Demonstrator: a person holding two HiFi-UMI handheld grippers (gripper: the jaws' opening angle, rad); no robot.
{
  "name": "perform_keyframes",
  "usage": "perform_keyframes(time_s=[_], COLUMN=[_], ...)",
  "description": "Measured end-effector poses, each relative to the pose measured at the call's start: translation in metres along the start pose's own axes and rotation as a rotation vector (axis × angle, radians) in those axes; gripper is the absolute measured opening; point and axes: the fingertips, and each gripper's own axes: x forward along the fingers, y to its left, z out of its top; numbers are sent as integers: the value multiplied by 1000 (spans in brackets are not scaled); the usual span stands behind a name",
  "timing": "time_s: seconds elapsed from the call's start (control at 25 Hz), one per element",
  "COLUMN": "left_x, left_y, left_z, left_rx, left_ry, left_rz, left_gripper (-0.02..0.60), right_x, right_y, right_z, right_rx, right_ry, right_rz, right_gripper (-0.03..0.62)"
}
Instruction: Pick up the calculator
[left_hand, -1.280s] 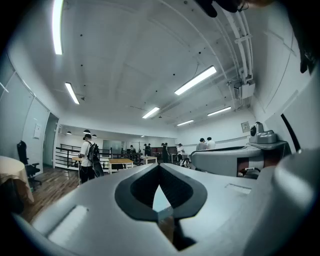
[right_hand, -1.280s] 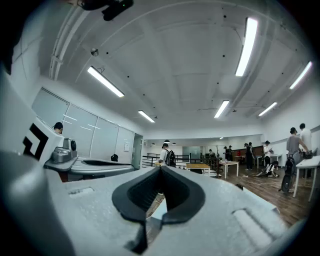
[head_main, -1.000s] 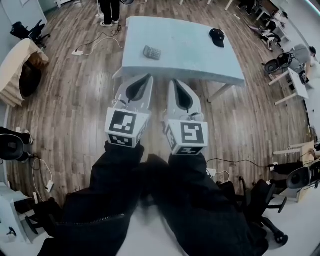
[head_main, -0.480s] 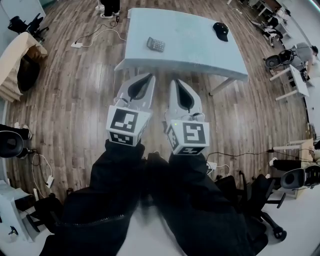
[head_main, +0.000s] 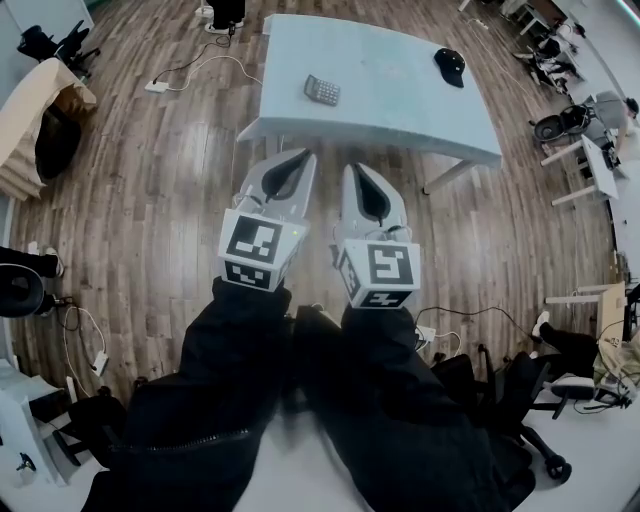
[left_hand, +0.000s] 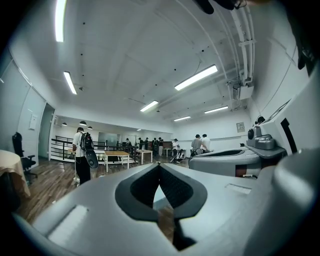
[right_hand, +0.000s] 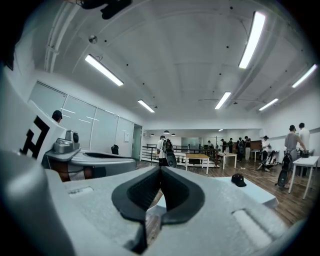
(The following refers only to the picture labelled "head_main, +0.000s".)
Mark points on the white power strip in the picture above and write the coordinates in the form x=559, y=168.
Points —
x=157, y=86
x=101, y=363
x=426, y=336

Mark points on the black cap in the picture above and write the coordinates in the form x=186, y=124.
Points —
x=450, y=65

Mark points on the person's black jacket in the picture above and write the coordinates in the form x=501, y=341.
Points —
x=400, y=460

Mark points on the cardboard box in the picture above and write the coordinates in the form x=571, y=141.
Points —
x=30, y=105

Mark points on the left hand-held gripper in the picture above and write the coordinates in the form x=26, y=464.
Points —
x=250, y=240

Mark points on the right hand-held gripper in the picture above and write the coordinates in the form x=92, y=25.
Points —
x=385, y=270

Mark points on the person's left forearm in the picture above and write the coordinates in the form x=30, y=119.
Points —
x=225, y=340

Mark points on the wooden desk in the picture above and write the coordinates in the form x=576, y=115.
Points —
x=610, y=305

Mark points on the black calculator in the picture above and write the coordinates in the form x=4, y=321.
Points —
x=322, y=91

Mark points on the light blue flowered tablecloth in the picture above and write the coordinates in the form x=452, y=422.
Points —
x=390, y=90

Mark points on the black office chair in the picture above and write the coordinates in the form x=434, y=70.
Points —
x=95, y=420
x=550, y=127
x=70, y=42
x=20, y=290
x=515, y=380

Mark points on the white desk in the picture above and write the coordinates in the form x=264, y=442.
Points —
x=597, y=170

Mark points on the person's right forearm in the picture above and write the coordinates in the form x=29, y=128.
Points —
x=380, y=350

